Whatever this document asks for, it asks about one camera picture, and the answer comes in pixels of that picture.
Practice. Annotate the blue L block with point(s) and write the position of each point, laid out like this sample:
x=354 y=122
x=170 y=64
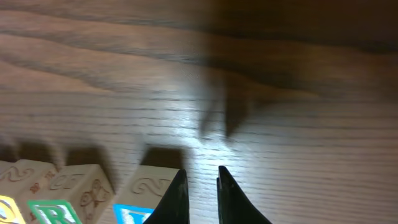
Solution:
x=142 y=194

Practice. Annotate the yellow O block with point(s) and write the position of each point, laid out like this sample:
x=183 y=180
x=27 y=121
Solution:
x=22 y=181

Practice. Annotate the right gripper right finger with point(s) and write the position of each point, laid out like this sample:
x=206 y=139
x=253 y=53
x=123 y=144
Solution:
x=233 y=205

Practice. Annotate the green R block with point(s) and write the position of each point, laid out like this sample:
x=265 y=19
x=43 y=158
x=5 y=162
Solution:
x=77 y=194

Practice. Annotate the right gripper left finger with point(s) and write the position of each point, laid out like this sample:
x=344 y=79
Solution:
x=174 y=206

